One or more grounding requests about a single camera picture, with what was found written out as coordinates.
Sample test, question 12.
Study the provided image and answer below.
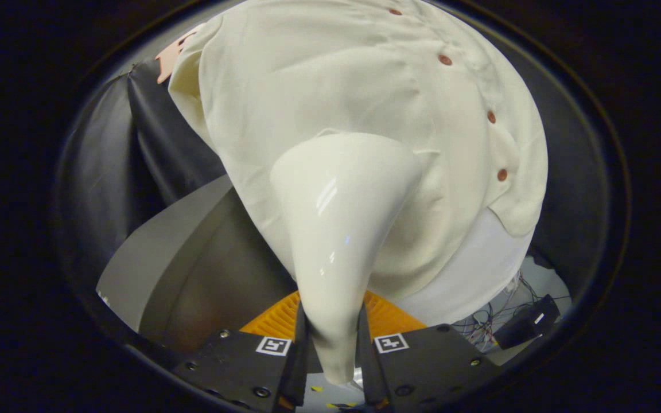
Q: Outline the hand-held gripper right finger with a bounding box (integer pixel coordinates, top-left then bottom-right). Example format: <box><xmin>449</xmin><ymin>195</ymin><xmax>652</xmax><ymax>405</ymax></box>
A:
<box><xmin>358</xmin><ymin>290</ymin><xmax>500</xmax><ymax>411</ymax></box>

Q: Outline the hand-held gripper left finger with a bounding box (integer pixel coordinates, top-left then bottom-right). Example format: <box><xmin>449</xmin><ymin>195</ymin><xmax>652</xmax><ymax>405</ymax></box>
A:
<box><xmin>171</xmin><ymin>290</ymin><xmax>310</xmax><ymax>413</ymax></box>

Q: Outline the white garment steamer head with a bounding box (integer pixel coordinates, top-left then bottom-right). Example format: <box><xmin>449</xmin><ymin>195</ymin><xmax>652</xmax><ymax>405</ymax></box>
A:
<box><xmin>270</xmin><ymin>133</ymin><xmax>423</xmax><ymax>386</ymax></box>

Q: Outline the cream button shirt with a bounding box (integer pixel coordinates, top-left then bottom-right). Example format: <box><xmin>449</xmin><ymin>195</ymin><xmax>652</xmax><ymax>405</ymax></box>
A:
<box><xmin>168</xmin><ymin>0</ymin><xmax>549</xmax><ymax>302</ymax></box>

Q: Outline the white mannequin torso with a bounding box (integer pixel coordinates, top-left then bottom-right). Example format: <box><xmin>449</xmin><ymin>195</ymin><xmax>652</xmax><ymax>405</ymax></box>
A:
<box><xmin>394</xmin><ymin>209</ymin><xmax>535</xmax><ymax>328</ymax></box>

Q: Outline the grey cabinet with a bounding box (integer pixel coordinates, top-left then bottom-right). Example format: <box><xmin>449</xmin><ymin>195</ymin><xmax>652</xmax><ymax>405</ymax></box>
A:
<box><xmin>96</xmin><ymin>175</ymin><xmax>300</xmax><ymax>353</ymax></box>

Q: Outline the black box with white label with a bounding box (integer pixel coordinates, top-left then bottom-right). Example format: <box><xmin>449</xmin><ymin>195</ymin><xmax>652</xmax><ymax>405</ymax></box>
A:
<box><xmin>494</xmin><ymin>294</ymin><xmax>561</xmax><ymax>349</ymax></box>

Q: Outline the tangle of floor cables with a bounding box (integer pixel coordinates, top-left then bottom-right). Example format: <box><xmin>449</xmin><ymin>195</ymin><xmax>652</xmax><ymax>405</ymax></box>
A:
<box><xmin>451</xmin><ymin>272</ymin><xmax>572</xmax><ymax>350</ymax></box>

